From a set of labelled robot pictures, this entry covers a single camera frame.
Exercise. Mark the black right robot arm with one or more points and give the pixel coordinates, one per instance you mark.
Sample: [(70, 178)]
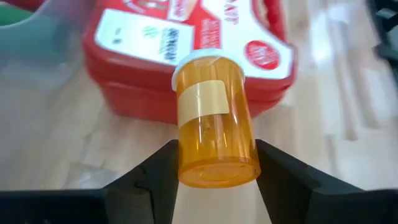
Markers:
[(385, 28)]

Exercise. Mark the small amber pill bottle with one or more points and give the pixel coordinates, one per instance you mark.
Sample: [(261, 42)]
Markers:
[(214, 124)]

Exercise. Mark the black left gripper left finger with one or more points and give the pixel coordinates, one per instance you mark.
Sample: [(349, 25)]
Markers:
[(149, 186)]

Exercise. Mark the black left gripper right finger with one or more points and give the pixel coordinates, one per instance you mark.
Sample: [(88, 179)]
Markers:
[(283, 186)]

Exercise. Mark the translucent plastic container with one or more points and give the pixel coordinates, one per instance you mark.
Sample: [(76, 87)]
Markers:
[(34, 37)]

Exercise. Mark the red plastic first aid case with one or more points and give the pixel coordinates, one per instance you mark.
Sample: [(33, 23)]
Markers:
[(133, 74)]

